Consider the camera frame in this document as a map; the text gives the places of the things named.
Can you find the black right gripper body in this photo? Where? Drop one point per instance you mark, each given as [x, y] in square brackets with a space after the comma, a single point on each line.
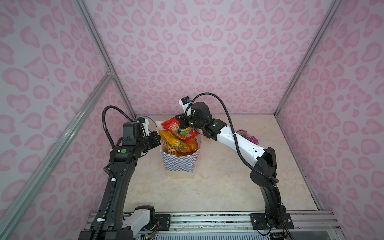
[192, 120]

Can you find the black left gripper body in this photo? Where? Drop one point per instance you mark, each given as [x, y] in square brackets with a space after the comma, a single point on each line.
[149, 142]

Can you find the red fruit candy bag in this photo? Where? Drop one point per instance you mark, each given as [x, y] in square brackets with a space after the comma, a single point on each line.
[174, 127]

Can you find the yellow fruit candy bag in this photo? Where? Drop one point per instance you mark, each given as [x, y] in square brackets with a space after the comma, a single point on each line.
[174, 142]

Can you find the checkered paper bag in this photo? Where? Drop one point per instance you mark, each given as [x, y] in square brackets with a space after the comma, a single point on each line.
[183, 165]

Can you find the purple grape candy bag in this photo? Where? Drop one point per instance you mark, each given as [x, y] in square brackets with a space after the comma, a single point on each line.
[248, 137]

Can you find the tan paper snack bag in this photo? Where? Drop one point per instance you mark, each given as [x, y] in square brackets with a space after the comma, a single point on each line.
[169, 150]

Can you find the orange corn snack bag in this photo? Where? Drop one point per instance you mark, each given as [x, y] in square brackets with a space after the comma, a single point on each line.
[193, 145]

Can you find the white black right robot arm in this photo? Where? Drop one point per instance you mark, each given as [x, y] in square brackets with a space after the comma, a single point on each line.
[262, 162]

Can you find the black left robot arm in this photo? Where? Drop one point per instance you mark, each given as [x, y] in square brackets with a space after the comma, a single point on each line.
[120, 186]

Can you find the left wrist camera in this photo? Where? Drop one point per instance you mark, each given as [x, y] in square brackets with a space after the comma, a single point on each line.
[137, 129]

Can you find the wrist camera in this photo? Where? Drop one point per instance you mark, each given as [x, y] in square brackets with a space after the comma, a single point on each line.
[137, 129]
[185, 103]

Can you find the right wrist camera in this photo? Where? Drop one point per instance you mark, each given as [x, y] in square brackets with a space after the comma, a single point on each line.
[185, 103]

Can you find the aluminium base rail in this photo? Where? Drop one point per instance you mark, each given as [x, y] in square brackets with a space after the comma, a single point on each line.
[308, 225]

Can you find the aluminium frame post left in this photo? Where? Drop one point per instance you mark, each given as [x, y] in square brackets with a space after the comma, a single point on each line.
[91, 26]

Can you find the aluminium frame post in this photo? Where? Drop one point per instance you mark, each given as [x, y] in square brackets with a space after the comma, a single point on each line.
[329, 17]
[91, 26]

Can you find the aluminium diagonal frame bar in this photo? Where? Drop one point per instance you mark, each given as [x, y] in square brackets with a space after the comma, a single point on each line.
[21, 204]

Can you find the aluminium frame post right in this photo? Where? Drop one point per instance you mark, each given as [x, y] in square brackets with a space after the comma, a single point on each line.
[329, 17]

